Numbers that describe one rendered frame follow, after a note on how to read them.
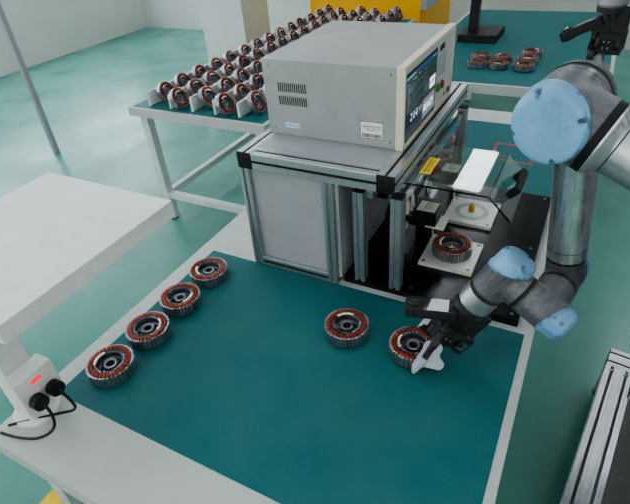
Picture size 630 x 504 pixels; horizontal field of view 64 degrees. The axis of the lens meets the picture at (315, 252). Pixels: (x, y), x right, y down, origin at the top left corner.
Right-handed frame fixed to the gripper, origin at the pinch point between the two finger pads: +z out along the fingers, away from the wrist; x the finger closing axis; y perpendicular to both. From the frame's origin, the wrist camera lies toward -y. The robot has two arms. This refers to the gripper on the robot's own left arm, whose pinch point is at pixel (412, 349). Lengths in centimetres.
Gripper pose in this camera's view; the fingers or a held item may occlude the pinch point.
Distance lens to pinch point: 123.3
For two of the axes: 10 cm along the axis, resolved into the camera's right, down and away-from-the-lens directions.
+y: 8.7, 4.8, 0.8
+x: 2.5, -5.9, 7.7
